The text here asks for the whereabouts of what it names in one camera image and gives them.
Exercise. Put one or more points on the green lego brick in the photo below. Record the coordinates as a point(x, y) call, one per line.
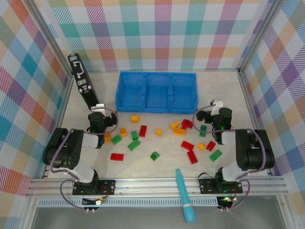
point(116, 139)
point(155, 156)
point(203, 130)
point(134, 135)
point(134, 144)
point(215, 155)

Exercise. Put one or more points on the yellow lego brick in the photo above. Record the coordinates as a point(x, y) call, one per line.
point(175, 124)
point(179, 131)
point(158, 132)
point(108, 136)
point(135, 118)
point(201, 146)
point(123, 132)

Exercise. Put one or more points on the red lego brick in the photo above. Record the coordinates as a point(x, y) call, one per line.
point(143, 130)
point(187, 145)
point(184, 127)
point(117, 156)
point(210, 145)
point(188, 122)
point(192, 157)

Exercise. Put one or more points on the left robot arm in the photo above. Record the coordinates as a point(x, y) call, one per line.
point(62, 152)

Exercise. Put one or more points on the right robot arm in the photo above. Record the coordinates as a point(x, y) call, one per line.
point(255, 152)

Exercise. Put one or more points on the blue three-compartment bin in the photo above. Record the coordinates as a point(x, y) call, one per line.
point(157, 90)

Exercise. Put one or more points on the teal pen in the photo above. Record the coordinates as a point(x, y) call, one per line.
point(184, 190)

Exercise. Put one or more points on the small black connector board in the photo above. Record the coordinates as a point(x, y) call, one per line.
point(226, 200)
point(95, 202)

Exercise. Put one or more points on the grey metal shelf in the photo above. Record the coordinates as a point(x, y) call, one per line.
point(143, 218)

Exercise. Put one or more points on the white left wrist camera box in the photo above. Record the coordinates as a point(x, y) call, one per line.
point(98, 107)

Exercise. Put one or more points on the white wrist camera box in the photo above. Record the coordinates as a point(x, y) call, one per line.
point(216, 105)
point(98, 107)

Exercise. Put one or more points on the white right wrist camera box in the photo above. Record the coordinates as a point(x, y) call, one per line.
point(216, 105)

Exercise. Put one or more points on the aluminium side rail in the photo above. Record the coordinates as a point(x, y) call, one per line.
point(60, 114)
point(247, 95)

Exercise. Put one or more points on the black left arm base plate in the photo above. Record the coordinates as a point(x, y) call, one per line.
point(108, 187)

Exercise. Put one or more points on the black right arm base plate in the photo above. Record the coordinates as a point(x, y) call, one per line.
point(206, 187)

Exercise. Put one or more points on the aluminium mounting rail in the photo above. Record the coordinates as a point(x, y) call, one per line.
point(147, 187)

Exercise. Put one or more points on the aluminium frame post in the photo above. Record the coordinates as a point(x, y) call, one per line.
point(259, 35)
point(50, 35)

